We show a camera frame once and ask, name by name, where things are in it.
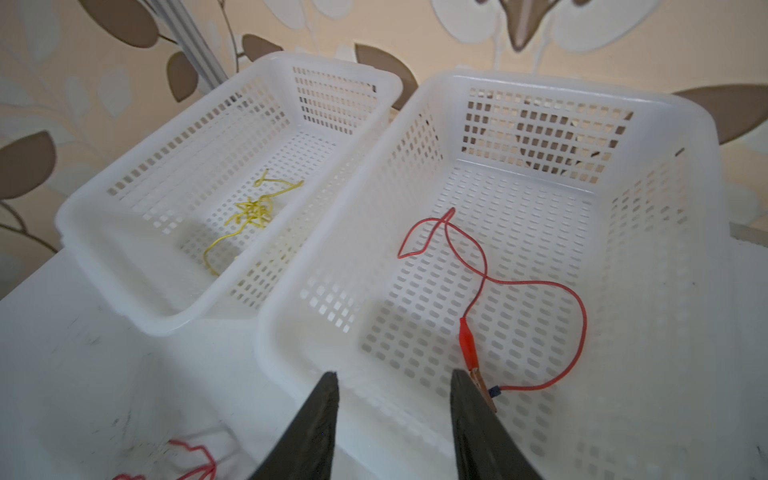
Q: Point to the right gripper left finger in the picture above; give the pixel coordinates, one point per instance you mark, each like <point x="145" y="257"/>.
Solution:
<point x="306" y="449"/>

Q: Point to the back left white basket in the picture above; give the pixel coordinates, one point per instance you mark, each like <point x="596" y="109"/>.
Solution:
<point x="202" y="218"/>

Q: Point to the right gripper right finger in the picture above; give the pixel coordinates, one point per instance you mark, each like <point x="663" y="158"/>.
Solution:
<point x="483" y="448"/>

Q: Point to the white basket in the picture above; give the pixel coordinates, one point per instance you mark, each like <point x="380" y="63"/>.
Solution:
<point x="202" y="218"/>
<point x="617" y="194"/>

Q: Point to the back middle white basket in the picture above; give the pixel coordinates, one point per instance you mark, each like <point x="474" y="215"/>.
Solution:
<point x="617" y="194"/>

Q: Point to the red alligator clip lead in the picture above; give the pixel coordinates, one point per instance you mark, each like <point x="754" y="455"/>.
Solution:
<point x="466" y="339"/>

